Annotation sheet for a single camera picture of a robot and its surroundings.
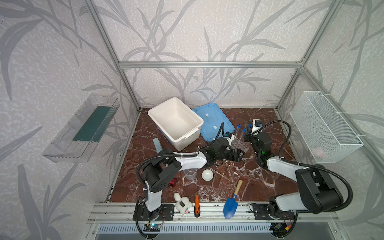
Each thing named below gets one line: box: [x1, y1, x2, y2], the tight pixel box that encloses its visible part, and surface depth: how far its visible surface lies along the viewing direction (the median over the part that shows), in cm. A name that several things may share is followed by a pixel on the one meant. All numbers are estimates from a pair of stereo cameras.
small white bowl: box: [201, 169, 214, 182], surface depth 86 cm
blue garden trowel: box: [223, 179, 243, 220], surface depth 78 cm
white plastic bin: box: [147, 97, 204, 152], surface depth 101 cm
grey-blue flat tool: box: [153, 137, 163, 154], surface depth 96 cm
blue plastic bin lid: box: [192, 103, 235, 142], surface depth 118 cm
